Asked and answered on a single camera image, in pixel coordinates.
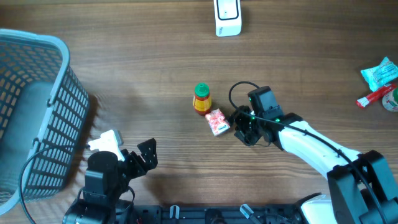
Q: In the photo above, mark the red sriracha sauce bottle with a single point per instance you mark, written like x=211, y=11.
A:
x=202, y=101

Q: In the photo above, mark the red white tissue pack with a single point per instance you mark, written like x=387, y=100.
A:
x=217, y=122

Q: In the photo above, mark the green lid white jar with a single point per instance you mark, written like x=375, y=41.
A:
x=390, y=101

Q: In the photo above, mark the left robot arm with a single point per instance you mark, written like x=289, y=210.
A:
x=106, y=179

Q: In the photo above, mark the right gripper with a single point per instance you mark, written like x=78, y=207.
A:
x=239, y=117

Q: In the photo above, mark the red sachet stick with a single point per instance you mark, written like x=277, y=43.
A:
x=374, y=96

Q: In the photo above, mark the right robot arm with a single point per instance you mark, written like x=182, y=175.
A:
x=361, y=185

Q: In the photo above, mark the teal tissue pack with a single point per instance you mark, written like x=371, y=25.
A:
x=380, y=75

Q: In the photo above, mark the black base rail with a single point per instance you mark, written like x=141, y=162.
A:
x=268, y=214

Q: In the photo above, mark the grey plastic basket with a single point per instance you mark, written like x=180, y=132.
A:
x=43, y=110

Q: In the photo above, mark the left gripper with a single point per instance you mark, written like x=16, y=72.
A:
x=150, y=158

